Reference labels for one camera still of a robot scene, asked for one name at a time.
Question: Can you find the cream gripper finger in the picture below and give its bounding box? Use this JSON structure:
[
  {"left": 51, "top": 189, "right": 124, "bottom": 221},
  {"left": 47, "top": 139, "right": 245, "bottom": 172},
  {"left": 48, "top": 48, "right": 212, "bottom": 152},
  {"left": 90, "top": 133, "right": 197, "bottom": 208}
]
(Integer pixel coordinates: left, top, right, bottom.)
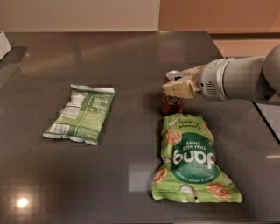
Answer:
[
  {"left": 162, "top": 80, "right": 198, "bottom": 99},
  {"left": 182, "top": 65, "right": 205, "bottom": 76}
]

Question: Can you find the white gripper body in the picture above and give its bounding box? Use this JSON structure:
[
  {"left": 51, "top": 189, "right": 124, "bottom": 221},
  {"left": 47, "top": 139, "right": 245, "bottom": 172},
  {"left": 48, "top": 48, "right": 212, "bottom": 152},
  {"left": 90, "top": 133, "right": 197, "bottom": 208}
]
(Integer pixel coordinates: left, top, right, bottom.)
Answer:
[{"left": 197, "top": 58, "right": 233, "bottom": 101}]

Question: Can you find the red coke can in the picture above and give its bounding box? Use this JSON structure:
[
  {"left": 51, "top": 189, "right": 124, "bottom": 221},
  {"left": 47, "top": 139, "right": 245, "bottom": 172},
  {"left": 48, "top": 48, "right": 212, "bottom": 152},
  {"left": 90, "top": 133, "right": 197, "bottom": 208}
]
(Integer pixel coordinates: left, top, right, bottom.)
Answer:
[{"left": 161, "top": 70, "right": 185, "bottom": 116}]

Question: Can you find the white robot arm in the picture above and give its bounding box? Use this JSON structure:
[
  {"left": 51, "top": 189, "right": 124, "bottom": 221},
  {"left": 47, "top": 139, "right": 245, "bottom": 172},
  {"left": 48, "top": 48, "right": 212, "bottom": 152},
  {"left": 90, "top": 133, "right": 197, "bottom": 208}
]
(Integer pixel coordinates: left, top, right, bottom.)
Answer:
[{"left": 163, "top": 45, "right": 280, "bottom": 105}]

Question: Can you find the green rice chip bag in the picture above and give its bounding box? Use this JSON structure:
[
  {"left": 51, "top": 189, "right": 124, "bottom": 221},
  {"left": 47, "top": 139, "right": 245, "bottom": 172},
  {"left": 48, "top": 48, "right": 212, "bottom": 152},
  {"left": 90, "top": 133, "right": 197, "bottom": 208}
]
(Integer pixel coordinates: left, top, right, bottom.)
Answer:
[{"left": 152, "top": 114, "right": 242, "bottom": 203}]

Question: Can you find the green white snack bag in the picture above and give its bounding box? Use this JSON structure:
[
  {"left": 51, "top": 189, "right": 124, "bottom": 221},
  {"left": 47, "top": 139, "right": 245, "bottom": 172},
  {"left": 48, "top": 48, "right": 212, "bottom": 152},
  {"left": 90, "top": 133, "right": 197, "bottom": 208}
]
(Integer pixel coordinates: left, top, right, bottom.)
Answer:
[{"left": 43, "top": 84, "right": 115, "bottom": 145}]

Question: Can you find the grey side table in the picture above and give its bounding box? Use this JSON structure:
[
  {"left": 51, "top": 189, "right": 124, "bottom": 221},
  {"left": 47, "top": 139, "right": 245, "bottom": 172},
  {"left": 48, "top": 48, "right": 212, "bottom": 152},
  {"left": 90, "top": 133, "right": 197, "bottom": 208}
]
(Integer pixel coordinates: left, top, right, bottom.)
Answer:
[{"left": 255, "top": 103, "right": 280, "bottom": 143}]

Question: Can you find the white box at left edge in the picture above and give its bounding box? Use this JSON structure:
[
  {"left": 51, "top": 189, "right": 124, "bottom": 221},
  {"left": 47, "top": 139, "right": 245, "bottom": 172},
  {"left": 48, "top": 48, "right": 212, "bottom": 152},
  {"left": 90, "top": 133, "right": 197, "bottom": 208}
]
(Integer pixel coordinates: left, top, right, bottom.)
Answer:
[{"left": 0, "top": 31, "right": 11, "bottom": 60}]

